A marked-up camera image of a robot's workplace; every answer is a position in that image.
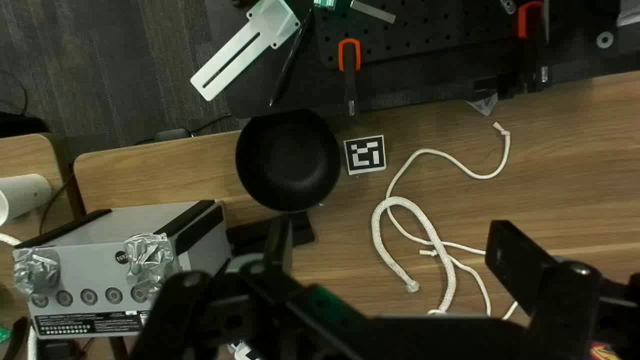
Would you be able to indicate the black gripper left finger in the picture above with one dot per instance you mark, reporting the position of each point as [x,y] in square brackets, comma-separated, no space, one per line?
[200,300]

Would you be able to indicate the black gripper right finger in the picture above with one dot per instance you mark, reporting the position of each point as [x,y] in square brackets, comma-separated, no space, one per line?
[573,300]

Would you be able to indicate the grey appliance with foil knobs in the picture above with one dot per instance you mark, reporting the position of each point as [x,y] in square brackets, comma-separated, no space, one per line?
[101,233]

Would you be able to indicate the black round pan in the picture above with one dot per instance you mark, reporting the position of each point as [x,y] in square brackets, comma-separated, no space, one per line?
[286,160]

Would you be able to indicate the white paper cup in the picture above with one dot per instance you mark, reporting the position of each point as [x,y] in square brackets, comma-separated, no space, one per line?
[22,194]

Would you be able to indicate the clear triangular plastic piece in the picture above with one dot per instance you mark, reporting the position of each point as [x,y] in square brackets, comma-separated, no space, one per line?
[484,103]

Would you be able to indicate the black white fiducial tag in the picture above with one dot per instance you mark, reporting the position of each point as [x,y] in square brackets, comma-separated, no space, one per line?
[365,154]

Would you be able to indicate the white and green tool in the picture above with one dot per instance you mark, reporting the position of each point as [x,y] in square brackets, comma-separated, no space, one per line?
[272,21]

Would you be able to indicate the black perforated breadboard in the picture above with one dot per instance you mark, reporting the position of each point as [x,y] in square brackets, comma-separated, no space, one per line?
[427,33]

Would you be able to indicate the grey metal bar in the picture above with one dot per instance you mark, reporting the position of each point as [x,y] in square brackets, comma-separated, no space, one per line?
[373,10]

